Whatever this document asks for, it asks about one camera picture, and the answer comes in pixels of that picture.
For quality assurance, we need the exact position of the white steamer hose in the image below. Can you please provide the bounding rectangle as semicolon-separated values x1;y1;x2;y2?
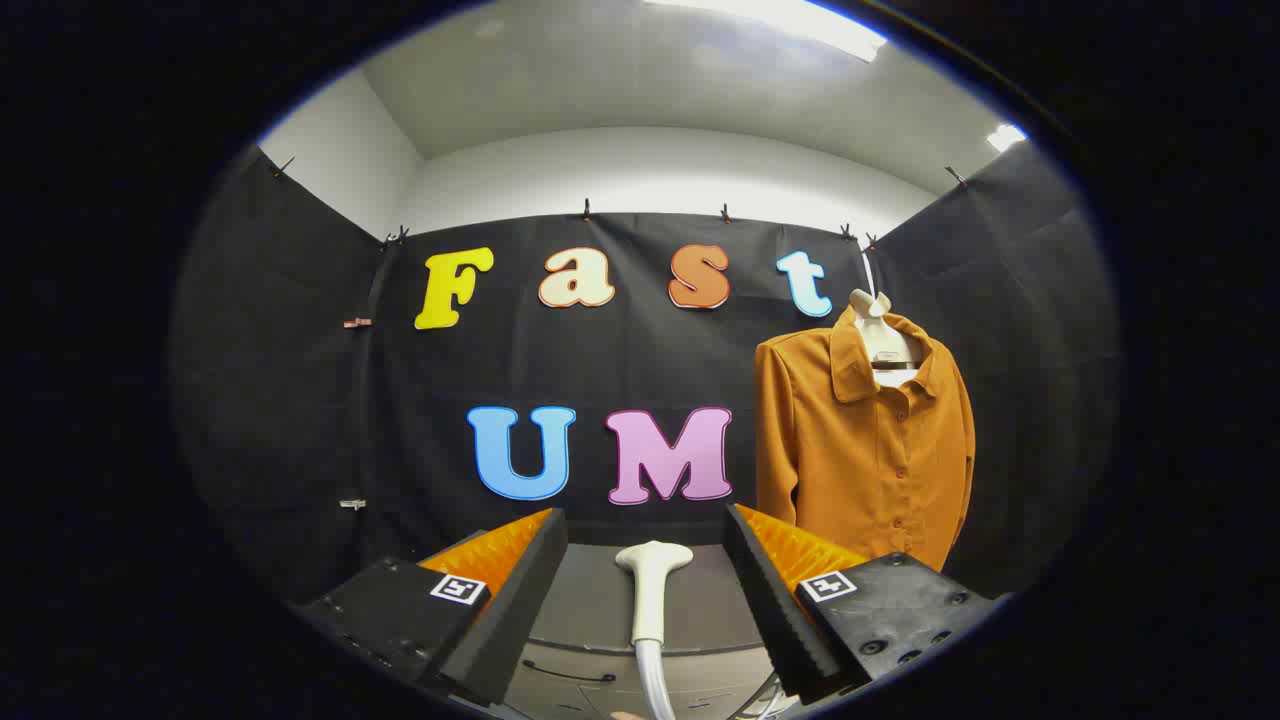
634;640;683;720

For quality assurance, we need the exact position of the white garment steamer head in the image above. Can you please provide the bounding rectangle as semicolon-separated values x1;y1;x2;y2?
614;541;695;647

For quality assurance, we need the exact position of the orange-brown button shirt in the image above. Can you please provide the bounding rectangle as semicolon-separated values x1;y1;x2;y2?
754;306;977;573

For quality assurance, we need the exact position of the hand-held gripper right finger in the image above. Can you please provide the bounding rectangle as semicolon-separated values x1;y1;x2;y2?
722;503;1001;706

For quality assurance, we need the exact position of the white clothes hanger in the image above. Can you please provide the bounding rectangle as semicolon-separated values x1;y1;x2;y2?
848;250;926;373

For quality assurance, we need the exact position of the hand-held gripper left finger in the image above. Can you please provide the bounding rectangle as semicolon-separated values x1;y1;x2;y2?
290;507;569;707

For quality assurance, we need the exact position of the long ceiling light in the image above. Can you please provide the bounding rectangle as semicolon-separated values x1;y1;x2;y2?
645;0;889;64

